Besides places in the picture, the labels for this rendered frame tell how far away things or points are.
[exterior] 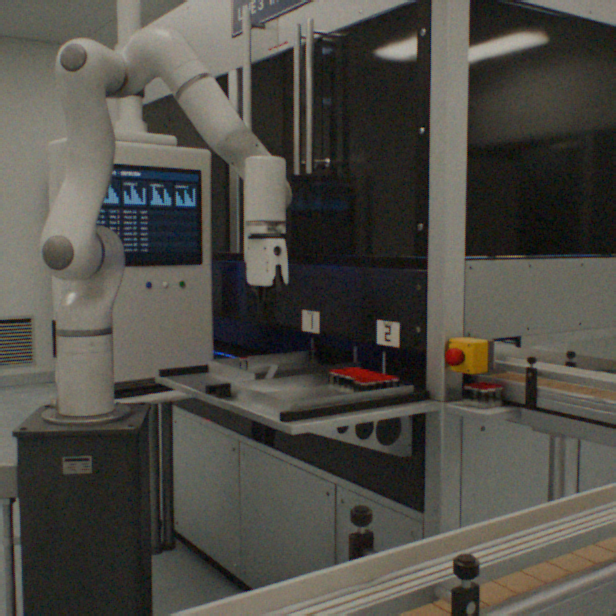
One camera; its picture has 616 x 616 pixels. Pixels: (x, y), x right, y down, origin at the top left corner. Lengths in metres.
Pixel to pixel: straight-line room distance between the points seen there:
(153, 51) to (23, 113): 5.46
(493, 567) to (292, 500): 1.68
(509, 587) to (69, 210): 1.20
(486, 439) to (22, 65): 5.90
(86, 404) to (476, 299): 0.91
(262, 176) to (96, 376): 0.56
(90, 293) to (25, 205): 5.29
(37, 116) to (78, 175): 5.44
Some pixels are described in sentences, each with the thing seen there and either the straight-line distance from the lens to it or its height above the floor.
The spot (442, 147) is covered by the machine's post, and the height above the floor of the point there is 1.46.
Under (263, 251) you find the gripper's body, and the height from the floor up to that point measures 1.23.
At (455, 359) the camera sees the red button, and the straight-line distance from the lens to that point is 1.67.
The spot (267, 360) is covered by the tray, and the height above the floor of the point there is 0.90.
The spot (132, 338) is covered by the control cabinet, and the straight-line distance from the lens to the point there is 2.42.
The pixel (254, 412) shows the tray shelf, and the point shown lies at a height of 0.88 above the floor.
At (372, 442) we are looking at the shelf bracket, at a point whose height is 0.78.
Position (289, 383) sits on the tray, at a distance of 1.88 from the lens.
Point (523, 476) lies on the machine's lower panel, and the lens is 2.03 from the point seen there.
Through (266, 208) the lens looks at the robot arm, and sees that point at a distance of 1.54.
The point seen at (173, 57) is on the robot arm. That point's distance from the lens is 1.64.
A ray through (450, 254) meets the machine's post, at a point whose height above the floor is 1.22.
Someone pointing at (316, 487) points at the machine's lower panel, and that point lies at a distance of 2.23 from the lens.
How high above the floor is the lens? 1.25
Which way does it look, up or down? 5 degrees down
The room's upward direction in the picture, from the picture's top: straight up
